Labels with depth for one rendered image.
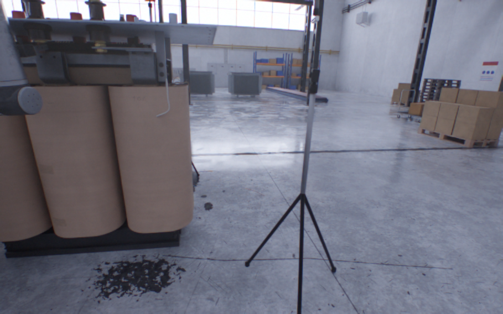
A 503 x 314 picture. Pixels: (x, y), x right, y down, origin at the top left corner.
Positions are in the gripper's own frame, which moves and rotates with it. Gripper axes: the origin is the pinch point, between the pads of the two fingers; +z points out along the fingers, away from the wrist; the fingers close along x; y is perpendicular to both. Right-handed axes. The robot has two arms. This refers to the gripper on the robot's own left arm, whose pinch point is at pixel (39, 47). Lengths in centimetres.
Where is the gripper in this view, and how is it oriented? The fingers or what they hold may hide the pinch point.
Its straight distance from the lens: 159.6
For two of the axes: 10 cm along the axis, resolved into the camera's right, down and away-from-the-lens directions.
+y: -0.1, -8.7, -5.0
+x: -9.8, -0.8, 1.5
